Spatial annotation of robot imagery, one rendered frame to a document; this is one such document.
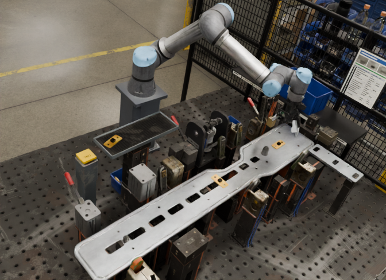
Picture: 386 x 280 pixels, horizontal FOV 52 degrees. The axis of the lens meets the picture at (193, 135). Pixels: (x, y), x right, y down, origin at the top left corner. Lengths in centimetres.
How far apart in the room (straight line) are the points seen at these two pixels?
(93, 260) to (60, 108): 247
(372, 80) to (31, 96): 293
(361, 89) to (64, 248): 178
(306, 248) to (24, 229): 136
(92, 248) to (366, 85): 169
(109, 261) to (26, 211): 69
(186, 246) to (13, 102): 273
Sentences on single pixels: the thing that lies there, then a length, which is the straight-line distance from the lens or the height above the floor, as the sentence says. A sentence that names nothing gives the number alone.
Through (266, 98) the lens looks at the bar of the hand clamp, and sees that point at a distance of 207.
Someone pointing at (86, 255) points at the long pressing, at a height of 100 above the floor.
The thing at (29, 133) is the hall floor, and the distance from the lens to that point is 357.
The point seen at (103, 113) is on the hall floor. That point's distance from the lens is 376.
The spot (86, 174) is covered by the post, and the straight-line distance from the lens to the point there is 166.
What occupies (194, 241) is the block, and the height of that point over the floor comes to 103.
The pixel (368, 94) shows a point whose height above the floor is 123.
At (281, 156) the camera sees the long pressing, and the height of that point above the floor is 100.
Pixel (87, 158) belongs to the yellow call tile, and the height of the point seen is 116.
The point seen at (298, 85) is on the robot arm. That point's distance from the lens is 188.
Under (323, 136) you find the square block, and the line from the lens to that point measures 227.
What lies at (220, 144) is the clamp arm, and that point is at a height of 107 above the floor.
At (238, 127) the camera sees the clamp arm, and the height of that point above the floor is 110.
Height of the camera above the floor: 229
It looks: 39 degrees down
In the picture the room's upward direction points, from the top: 12 degrees clockwise
